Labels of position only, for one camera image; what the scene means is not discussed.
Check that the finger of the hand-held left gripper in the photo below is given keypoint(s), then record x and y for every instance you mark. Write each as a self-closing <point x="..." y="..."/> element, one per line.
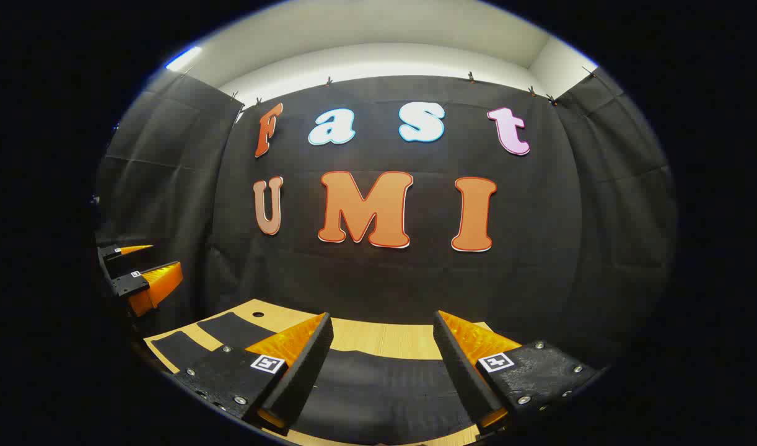
<point x="158" y="282"/>
<point x="113" y="251"/>

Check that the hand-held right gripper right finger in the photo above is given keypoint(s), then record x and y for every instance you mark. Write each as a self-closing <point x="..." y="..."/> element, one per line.
<point x="459" y="365"/>

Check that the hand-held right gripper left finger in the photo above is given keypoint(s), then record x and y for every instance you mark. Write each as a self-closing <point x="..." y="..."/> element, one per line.
<point x="304" y="365"/>

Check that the dark grey jeans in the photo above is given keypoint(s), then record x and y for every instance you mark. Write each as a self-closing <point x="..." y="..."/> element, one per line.
<point x="378" y="390"/>

